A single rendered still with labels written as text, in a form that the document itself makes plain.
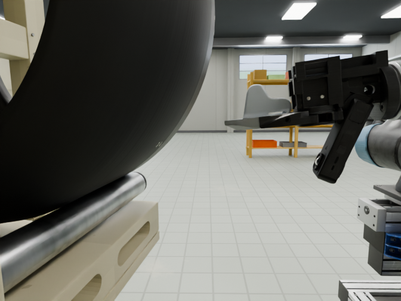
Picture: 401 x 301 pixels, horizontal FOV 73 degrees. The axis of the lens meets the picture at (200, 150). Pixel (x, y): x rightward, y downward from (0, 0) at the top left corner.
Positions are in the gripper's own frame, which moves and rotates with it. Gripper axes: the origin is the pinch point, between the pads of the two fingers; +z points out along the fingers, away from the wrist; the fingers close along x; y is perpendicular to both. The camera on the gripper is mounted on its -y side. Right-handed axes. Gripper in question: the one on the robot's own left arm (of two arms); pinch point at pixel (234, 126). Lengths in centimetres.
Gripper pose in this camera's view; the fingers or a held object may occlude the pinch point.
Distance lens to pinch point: 40.1
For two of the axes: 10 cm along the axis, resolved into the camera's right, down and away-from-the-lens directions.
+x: -1.9, 1.4, -9.7
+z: -9.7, 1.0, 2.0
